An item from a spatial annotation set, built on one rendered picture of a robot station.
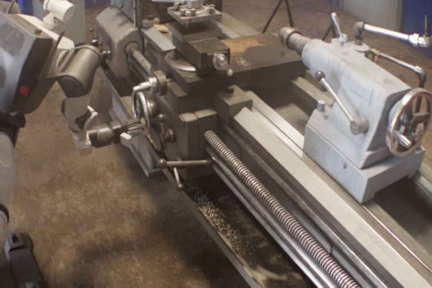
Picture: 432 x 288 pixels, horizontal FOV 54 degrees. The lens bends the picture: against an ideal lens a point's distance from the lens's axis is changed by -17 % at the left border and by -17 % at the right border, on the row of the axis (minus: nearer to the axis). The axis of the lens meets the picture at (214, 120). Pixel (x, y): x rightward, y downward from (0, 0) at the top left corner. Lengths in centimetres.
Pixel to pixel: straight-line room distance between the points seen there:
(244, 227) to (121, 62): 121
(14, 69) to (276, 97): 122
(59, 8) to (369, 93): 102
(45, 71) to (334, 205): 97
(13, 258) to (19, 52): 111
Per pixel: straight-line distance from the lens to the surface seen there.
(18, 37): 146
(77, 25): 462
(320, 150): 156
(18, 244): 226
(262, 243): 190
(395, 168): 149
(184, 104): 187
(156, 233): 251
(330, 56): 155
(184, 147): 191
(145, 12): 262
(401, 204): 168
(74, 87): 147
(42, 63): 153
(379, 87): 140
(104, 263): 238
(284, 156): 160
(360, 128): 139
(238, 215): 201
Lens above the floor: 176
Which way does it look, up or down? 31 degrees down
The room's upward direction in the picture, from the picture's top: 1 degrees clockwise
